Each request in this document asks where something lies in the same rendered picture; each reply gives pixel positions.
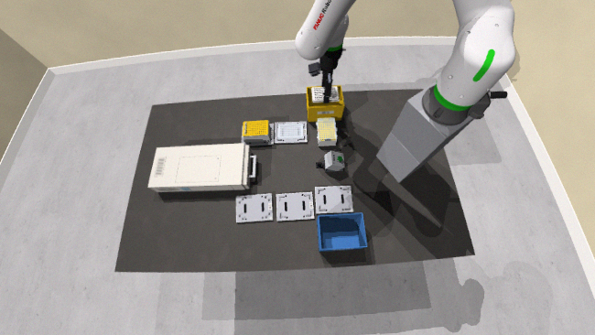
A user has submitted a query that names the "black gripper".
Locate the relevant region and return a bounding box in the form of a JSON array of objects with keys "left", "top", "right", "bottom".
[{"left": 319, "top": 59, "right": 338, "bottom": 103}]

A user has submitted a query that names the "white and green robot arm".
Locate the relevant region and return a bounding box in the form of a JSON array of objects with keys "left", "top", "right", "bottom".
[{"left": 295, "top": 0, "right": 515, "bottom": 125}]

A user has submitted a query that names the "blue open bin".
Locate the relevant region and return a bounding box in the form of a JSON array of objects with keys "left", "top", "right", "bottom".
[{"left": 317, "top": 213, "right": 367, "bottom": 251}]

